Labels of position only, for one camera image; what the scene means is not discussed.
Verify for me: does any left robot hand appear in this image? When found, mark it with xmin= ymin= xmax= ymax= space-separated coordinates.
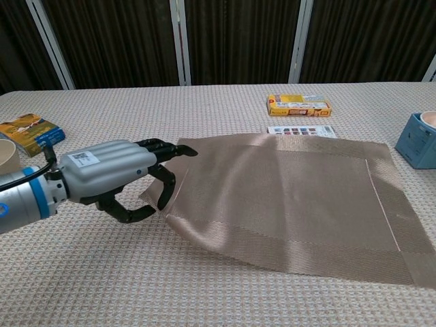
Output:
xmin=57 ymin=138 xmax=199 ymax=224

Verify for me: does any light brown bowl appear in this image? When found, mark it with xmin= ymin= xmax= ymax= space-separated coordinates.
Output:
xmin=0 ymin=138 xmax=21 ymax=173

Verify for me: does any brown woven placemat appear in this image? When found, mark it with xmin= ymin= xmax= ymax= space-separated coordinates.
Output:
xmin=138 ymin=132 xmax=436 ymax=291

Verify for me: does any yellow and blue snack box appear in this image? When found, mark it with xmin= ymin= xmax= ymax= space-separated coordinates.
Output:
xmin=0 ymin=113 xmax=66 ymax=158

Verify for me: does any beige waffle tablecloth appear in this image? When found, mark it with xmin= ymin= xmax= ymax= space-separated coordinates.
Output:
xmin=0 ymin=80 xmax=436 ymax=327

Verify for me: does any black curtain panel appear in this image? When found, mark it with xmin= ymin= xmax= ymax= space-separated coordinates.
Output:
xmin=0 ymin=0 xmax=65 ymax=96
xmin=183 ymin=0 xmax=302 ymax=86
xmin=299 ymin=0 xmax=436 ymax=84
xmin=42 ymin=0 xmax=180 ymax=89

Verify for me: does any white box with colour squares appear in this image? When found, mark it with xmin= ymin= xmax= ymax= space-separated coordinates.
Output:
xmin=267 ymin=125 xmax=338 ymax=139

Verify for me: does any yellow cracker box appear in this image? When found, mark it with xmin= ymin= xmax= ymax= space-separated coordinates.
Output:
xmin=266 ymin=93 xmax=333 ymax=119

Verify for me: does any pink cup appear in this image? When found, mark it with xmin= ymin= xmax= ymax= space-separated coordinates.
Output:
xmin=418 ymin=110 xmax=436 ymax=130

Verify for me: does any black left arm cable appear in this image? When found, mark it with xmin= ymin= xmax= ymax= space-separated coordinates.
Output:
xmin=0 ymin=144 xmax=58 ymax=191

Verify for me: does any silver partition post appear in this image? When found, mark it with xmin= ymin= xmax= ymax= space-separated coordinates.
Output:
xmin=25 ymin=0 xmax=76 ymax=90
xmin=169 ymin=0 xmax=192 ymax=86
xmin=288 ymin=0 xmax=314 ymax=84
xmin=421 ymin=54 xmax=436 ymax=82

